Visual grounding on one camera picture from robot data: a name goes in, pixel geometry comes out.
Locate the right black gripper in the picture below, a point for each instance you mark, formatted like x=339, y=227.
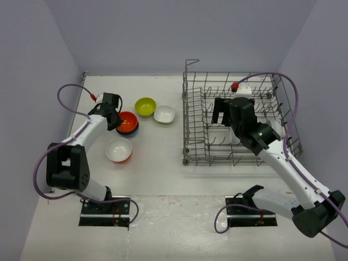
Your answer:
x=221, y=105

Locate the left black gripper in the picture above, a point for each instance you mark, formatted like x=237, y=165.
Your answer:
x=117, y=123

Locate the white round bowl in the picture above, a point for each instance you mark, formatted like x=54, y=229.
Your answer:
x=277, y=127
x=234, y=139

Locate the grey wire dish rack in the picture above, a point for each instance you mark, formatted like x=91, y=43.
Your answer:
x=206, y=143

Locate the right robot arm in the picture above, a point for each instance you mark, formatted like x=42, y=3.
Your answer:
x=314, y=205

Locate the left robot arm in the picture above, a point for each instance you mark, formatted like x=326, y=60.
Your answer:
x=67, y=165

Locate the blue bowl under orange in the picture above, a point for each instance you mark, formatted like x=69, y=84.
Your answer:
x=129, y=134

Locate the lime green bowl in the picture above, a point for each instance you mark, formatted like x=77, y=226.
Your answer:
x=145, y=107

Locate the white bowl orange outside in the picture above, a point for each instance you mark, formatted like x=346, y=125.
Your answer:
x=118, y=150

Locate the white square bowl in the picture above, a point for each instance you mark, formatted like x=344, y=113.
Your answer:
x=164, y=114

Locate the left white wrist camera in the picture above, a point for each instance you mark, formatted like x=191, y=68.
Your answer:
x=99, y=98

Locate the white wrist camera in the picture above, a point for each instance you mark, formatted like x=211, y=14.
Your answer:
x=99, y=98
x=244, y=91

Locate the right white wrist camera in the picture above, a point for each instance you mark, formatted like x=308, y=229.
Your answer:
x=244, y=91

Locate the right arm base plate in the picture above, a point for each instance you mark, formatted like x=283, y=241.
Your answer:
x=242, y=217

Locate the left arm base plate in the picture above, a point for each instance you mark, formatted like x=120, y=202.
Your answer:
x=105, y=215

